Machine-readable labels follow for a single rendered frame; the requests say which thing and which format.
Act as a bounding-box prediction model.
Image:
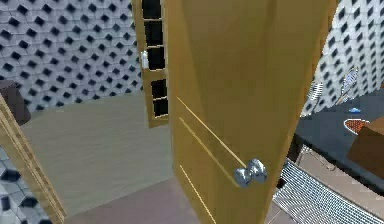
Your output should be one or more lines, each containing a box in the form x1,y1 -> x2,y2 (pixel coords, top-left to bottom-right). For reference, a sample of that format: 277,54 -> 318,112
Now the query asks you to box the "silver round door knob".
233,157 -> 269,188

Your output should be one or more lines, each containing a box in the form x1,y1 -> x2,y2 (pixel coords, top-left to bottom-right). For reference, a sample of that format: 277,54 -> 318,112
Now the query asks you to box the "black table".
287,89 -> 384,197

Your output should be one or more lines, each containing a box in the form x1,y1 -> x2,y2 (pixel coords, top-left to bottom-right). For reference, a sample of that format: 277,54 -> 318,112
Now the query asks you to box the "grey wire mesh rack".
272,157 -> 384,224

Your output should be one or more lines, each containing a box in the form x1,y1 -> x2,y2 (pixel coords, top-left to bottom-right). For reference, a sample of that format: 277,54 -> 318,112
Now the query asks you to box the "orange bowl with white rim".
343,118 -> 370,136

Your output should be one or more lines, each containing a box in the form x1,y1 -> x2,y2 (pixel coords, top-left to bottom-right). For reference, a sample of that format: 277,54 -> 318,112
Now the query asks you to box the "yellow wooden door frame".
0,94 -> 68,224

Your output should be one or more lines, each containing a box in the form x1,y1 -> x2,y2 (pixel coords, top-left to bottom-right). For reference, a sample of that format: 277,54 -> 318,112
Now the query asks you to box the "yellow glazed room door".
131,0 -> 170,130

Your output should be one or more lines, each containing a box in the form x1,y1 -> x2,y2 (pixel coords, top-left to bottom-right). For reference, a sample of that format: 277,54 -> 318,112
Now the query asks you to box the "brown cardboard box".
345,116 -> 384,180

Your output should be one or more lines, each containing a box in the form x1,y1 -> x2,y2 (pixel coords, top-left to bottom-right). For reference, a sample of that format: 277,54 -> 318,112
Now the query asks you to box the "dark brown cylindrical bin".
0,79 -> 32,127

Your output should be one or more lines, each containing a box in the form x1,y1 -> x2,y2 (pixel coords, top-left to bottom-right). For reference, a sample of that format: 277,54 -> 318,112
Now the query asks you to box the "silver door lever handle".
140,50 -> 150,70

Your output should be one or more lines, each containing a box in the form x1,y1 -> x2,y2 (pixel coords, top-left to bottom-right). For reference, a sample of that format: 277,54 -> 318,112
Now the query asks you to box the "yellow wooden room door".
160,0 -> 338,224

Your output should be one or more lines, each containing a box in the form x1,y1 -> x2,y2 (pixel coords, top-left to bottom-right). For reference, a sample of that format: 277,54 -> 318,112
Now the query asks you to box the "tennis racket with wooden handle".
334,67 -> 360,106

